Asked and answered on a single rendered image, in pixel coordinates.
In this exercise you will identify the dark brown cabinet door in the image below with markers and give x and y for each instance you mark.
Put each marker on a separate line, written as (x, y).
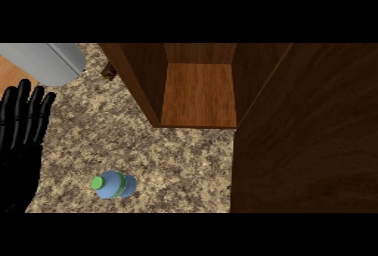
(310, 133)

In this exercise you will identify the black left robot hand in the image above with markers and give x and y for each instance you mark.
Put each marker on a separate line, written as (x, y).
(20, 140)

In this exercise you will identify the grey rounded appliance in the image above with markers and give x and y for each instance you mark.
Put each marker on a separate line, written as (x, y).
(46, 61)

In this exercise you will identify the blue water bottle green cap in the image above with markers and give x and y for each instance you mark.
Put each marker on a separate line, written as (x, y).
(114, 185)

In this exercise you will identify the brown wooden cabinet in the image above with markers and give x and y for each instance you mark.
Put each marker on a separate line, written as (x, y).
(197, 93)

